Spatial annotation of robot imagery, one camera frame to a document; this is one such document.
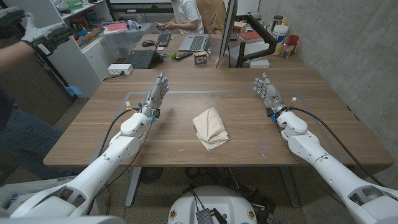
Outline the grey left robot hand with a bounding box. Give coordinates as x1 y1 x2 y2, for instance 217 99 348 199
141 71 170 118

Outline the grey table leg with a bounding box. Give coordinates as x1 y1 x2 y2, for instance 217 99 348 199
279 166 301 209
124 167 142 208

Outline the flat white box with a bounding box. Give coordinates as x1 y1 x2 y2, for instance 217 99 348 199
248 58 271 69

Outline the operator in blue jeans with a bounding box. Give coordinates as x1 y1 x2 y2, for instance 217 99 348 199
0 88 86 183

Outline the cream folded cheesecloth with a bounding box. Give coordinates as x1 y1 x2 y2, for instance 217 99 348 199
192 106 230 152

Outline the clear plastic storage bin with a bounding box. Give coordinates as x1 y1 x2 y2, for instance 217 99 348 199
100 22 152 59

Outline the white power strip box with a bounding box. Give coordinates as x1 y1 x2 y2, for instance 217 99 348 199
107 63 134 76

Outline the grey vented box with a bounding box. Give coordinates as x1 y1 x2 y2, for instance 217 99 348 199
195 208 215 224

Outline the white and black gloved hand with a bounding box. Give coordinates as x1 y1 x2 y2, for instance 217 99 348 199
20 12 75 57

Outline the clear glass jar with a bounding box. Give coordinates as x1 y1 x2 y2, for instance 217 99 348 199
280 43 295 58

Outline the black remote control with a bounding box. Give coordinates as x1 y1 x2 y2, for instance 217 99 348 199
175 51 194 62

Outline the red book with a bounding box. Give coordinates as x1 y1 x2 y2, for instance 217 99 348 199
238 30 264 44

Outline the black gloved hand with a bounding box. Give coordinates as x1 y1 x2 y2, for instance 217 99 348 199
0 7 26 40

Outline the black computer monitor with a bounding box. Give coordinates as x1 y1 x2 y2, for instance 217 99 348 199
217 0 239 60

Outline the small black keyboard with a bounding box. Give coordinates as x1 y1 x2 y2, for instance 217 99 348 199
156 32 172 48

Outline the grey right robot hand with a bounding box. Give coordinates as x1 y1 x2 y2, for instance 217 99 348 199
253 72 288 117

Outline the dark lidded bottle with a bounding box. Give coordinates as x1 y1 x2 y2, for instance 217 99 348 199
272 15 284 30

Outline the blue object on floor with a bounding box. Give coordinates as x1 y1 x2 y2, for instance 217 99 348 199
65 85 83 98

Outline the bare operator forearm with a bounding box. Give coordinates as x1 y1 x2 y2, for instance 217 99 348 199
0 40 37 75

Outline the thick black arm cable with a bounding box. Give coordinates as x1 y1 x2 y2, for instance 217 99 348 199
291 106 386 188
98 107 142 158

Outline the red cup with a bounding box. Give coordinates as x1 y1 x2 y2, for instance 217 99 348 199
287 34 300 55

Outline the black laptop keyboard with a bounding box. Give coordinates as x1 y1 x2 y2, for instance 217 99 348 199
123 49 157 70

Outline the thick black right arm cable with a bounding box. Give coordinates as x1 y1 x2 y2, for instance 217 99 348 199
291 106 386 188

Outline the green box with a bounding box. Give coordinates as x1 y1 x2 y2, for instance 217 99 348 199
66 0 85 11

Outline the orange box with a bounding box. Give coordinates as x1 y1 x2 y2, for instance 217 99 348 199
232 21 248 35

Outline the pink flat packet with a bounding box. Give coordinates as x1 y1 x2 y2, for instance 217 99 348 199
106 22 128 33

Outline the brown chair back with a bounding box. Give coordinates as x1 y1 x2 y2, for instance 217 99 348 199
195 0 227 34

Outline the white cabinet shelf unit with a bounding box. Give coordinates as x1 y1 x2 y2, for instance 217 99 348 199
2 0 108 99

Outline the black round fan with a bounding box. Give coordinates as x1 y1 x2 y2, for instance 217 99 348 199
139 167 164 185

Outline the white plastic tub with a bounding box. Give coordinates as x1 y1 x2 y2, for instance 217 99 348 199
272 24 290 45

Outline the seated person in white t-shirt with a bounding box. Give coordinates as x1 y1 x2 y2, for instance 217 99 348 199
154 0 205 35

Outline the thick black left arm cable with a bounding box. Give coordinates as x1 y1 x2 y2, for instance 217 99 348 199
98 107 142 158

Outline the brown cardboard box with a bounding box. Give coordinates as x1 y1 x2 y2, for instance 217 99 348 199
75 27 104 48

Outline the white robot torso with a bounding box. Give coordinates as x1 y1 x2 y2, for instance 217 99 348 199
167 185 258 224

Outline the silver open laptop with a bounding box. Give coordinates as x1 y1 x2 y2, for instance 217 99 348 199
178 14 218 52

